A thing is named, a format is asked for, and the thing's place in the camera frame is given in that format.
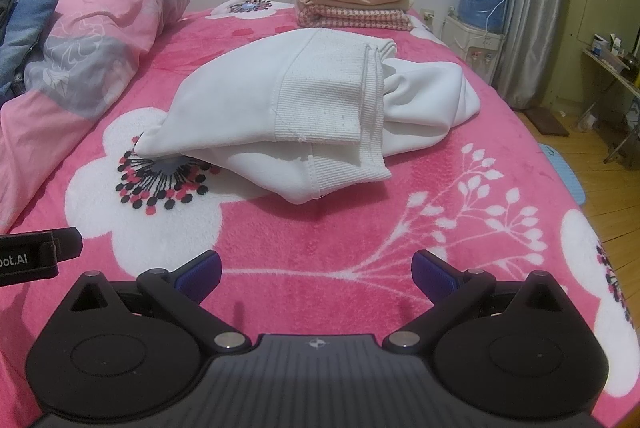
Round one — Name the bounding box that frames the pink grey floral duvet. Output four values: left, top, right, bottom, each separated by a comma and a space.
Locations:
1, 0, 191, 232

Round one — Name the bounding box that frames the white water dispenser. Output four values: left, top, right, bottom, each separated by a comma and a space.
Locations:
442, 16, 503, 85

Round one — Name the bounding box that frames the brown floor mat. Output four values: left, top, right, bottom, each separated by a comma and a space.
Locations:
524, 107, 570, 136

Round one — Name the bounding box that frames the blue jeans pile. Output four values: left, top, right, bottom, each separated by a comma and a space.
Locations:
1, 0, 58, 105

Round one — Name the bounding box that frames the light blue plastic stool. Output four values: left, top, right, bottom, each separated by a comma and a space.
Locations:
539, 143, 586, 206

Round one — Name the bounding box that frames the pink floral blanket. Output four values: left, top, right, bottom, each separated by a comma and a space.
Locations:
1, 10, 639, 427

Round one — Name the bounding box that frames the white wall socket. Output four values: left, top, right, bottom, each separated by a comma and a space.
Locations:
421, 10, 435, 28

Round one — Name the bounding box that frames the pink checked folded blanket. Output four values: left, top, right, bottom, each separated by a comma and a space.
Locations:
297, 5, 413, 31

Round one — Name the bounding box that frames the white sweatshirt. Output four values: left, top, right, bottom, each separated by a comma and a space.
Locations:
134, 29, 480, 205

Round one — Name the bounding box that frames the cluttered side table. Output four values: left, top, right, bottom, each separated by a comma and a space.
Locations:
577, 48, 639, 165

